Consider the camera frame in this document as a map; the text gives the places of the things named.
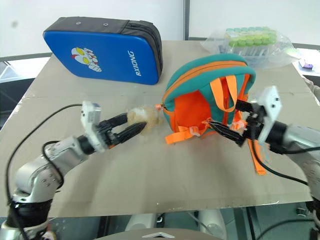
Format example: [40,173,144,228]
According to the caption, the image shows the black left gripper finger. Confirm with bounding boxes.
[115,121,148,145]
[106,113,130,130]

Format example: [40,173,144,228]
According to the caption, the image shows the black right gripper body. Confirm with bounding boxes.
[243,103,266,146]

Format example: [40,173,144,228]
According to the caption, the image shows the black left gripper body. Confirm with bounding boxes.
[96,119,121,150]

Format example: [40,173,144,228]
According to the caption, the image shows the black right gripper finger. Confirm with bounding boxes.
[207,120,247,147]
[234,99,255,114]

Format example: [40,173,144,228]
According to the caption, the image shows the beige plush toy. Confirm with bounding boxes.
[126,104,165,136]

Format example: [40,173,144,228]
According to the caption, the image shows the orange and teal backpack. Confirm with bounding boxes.
[154,53,267,177]

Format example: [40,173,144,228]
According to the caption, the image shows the brown cardboard table sheet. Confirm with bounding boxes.
[0,39,320,219]

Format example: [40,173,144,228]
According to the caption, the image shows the clear plastic bag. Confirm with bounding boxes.
[199,25,305,71]

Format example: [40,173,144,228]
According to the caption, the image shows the blue cartoon print pad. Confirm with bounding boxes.
[42,16,165,87]

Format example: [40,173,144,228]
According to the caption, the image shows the green capped tube rack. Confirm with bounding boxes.
[224,25,279,49]

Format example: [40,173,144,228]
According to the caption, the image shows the small purple object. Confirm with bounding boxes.
[299,59,315,70]

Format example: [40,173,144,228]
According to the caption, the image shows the white side table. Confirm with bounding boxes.
[291,46,320,76]

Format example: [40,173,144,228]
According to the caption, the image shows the silver rounded leg shape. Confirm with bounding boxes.
[124,212,159,233]
[196,209,228,239]

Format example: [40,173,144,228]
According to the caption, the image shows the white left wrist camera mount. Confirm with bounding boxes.
[80,100,107,154]

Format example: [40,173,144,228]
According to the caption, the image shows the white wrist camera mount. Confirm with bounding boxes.
[256,85,283,145]
[80,100,107,154]

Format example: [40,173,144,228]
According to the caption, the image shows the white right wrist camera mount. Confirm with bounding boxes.
[256,85,283,145]

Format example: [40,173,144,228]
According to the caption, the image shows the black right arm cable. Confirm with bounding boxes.
[247,138,310,186]

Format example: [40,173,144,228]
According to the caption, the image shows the grey vertical post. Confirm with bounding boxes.
[182,0,190,40]

